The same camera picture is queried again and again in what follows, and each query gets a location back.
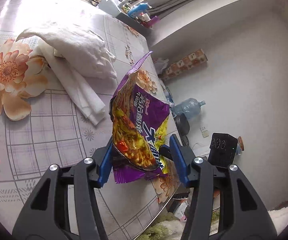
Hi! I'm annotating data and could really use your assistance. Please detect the purple noodle snack bag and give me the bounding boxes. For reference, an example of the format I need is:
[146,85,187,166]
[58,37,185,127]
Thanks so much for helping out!
[109,53,170,184]

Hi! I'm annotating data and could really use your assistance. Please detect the empty blue water jug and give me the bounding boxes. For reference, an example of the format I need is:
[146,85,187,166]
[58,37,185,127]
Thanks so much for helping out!
[172,98,206,120]

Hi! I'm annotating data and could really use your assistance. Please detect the patterned rolled mat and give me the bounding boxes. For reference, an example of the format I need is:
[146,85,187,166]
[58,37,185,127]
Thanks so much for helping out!
[159,49,208,81]

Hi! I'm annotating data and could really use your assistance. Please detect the floral bed sheet mattress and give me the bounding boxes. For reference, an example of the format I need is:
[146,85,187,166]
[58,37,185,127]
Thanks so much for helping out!
[0,0,182,238]

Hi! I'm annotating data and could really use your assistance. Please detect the white plastic bag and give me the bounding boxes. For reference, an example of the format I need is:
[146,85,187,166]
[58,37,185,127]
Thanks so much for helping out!
[154,58,169,74]

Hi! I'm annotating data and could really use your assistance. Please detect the purple cup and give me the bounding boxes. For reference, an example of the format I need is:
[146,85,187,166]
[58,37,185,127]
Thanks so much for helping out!
[146,16,160,28]

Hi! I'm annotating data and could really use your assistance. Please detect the blue detergent bottle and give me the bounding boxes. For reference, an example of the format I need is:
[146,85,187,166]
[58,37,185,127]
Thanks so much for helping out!
[127,3,152,18]

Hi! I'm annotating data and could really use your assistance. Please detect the white folded towel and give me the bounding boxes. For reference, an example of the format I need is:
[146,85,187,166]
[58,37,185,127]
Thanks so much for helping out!
[16,22,117,125]

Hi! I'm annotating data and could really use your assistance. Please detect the grey cabinet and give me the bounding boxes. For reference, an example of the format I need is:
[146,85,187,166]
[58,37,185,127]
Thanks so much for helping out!
[97,0,151,37]

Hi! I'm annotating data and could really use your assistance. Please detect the wall power socket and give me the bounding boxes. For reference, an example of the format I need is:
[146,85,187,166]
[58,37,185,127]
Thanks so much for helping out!
[200,126,209,138]

